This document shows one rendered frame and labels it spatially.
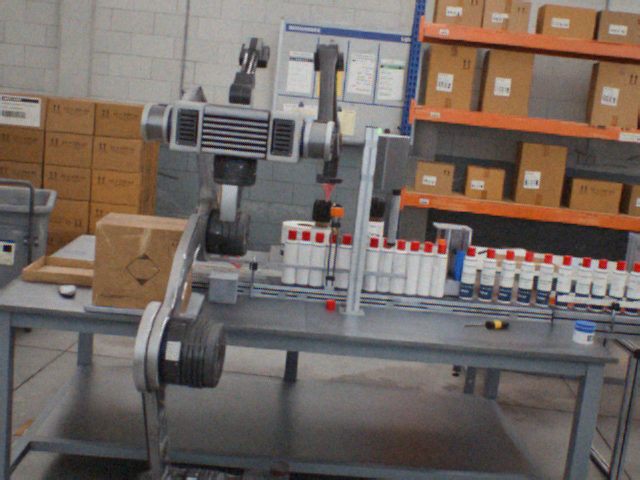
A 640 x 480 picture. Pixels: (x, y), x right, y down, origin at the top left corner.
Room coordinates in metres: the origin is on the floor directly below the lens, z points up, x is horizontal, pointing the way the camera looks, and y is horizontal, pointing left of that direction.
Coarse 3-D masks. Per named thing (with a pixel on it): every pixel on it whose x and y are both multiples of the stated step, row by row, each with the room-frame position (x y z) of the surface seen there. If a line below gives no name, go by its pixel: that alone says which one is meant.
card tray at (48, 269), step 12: (36, 264) 3.02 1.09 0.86; (48, 264) 3.12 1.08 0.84; (60, 264) 3.13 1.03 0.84; (72, 264) 3.13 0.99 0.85; (84, 264) 3.13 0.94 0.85; (24, 276) 2.87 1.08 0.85; (36, 276) 2.87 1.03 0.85; (48, 276) 2.87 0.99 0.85; (60, 276) 2.88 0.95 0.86; (72, 276) 2.88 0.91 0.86; (84, 276) 2.88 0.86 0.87
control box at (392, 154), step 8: (384, 136) 2.90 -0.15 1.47; (392, 136) 2.93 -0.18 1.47; (400, 136) 3.00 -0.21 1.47; (384, 144) 2.90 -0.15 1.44; (392, 144) 2.92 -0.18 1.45; (400, 144) 2.98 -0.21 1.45; (408, 144) 3.03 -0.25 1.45; (384, 152) 2.90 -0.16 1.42; (392, 152) 2.93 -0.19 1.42; (400, 152) 2.98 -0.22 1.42; (408, 152) 3.03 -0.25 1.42; (376, 160) 2.91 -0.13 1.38; (384, 160) 2.90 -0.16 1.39; (392, 160) 2.94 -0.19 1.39; (400, 160) 2.99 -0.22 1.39; (376, 168) 2.91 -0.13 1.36; (384, 168) 2.90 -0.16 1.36; (392, 168) 2.94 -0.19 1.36; (400, 168) 2.99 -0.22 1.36; (376, 176) 2.91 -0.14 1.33; (384, 176) 2.90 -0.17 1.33; (392, 176) 2.95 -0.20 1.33; (400, 176) 3.00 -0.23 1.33; (376, 184) 2.91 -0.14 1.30; (384, 184) 2.90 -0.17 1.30; (392, 184) 2.95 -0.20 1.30; (400, 184) 3.01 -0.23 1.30
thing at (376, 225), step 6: (372, 198) 3.65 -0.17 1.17; (378, 198) 3.65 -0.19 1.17; (372, 204) 3.64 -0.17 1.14; (378, 204) 3.64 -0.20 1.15; (384, 204) 3.66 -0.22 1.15; (372, 210) 3.64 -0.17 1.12; (378, 210) 3.64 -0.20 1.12; (384, 210) 3.67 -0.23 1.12; (372, 216) 3.65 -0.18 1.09; (378, 216) 3.64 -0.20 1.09; (372, 222) 3.64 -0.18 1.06; (378, 222) 3.65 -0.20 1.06; (372, 228) 3.64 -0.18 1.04; (378, 228) 3.64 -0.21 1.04; (378, 234) 3.64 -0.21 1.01
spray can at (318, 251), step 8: (320, 240) 3.04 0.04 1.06; (312, 248) 3.05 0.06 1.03; (320, 248) 3.03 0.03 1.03; (312, 256) 3.04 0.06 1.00; (320, 256) 3.04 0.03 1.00; (312, 264) 3.04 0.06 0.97; (320, 264) 3.04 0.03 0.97; (312, 272) 3.04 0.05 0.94; (320, 272) 3.04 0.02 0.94; (312, 280) 3.04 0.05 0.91; (320, 280) 3.04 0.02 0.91
